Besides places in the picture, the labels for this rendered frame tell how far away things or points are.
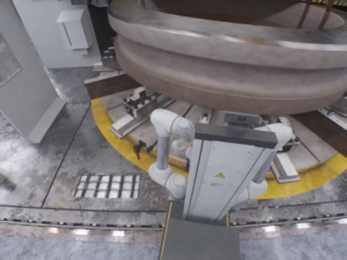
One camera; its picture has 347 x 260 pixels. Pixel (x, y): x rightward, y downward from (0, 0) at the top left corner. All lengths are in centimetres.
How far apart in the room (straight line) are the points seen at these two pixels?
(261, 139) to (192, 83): 163
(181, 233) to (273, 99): 180
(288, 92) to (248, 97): 55
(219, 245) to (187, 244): 23
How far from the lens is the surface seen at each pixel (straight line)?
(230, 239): 153
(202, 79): 225
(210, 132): 70
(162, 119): 111
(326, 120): 341
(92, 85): 356
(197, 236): 148
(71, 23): 519
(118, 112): 320
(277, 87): 244
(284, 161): 261
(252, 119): 69
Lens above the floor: 229
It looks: 47 degrees down
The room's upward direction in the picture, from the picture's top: straight up
